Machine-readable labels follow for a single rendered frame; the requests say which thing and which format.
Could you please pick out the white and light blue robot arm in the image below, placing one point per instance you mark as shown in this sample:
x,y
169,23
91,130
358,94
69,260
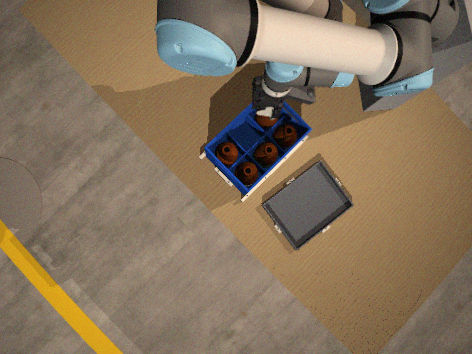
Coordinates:
x,y
308,44

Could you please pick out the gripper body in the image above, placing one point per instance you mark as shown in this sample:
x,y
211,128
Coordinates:
x,y
260,99

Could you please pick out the blue divided crate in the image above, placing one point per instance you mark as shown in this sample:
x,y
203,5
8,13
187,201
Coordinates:
x,y
248,135

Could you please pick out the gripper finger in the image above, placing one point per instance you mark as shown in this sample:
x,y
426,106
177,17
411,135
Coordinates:
x,y
273,113

